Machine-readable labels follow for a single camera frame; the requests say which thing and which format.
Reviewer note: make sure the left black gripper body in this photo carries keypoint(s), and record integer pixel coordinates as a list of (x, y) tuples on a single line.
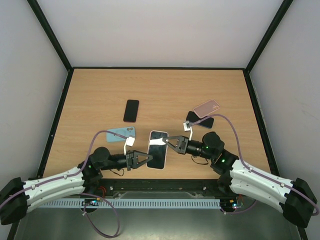
[(129, 158)]

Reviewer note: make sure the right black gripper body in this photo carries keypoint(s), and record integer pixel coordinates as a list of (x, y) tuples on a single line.
[(183, 145)]

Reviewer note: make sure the light blue phone case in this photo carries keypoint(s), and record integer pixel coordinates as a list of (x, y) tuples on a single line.
[(120, 134)]

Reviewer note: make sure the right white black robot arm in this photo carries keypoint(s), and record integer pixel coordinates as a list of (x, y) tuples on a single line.
[(293, 198)]

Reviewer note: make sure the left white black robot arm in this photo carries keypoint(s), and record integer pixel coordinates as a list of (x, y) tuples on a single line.
[(18, 197)]

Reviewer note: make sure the pink translucent phone case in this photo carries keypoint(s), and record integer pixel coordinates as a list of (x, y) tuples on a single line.
[(206, 108)]

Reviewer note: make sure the black phone red edge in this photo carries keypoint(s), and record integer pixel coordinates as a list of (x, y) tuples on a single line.
[(131, 111)]

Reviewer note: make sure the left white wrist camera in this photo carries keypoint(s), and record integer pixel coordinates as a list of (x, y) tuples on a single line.
[(129, 142)]

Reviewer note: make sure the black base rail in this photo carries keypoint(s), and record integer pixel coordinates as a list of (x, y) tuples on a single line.
[(205, 187)]

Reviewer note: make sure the white slotted cable duct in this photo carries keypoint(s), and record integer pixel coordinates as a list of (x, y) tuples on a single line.
[(73, 203)]

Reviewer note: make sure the black metal enclosure frame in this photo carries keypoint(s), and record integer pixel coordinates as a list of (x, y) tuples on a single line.
[(281, 12)]

